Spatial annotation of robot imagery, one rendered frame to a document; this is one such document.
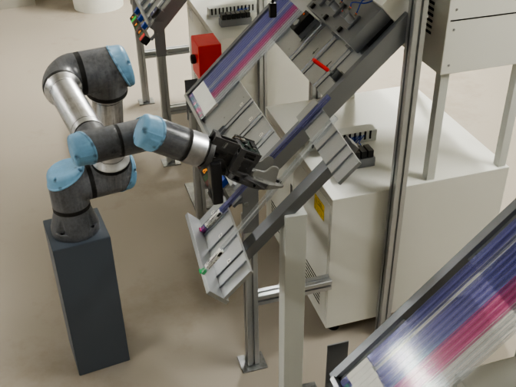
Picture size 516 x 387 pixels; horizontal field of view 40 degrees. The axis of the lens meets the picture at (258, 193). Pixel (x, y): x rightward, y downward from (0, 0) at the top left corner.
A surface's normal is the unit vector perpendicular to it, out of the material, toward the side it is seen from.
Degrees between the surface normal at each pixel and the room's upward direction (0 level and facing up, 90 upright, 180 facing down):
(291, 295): 90
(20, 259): 0
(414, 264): 90
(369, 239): 90
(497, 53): 90
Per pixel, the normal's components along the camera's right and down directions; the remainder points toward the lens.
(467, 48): 0.30, 0.52
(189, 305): -0.01, -0.83
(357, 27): -0.66, -0.49
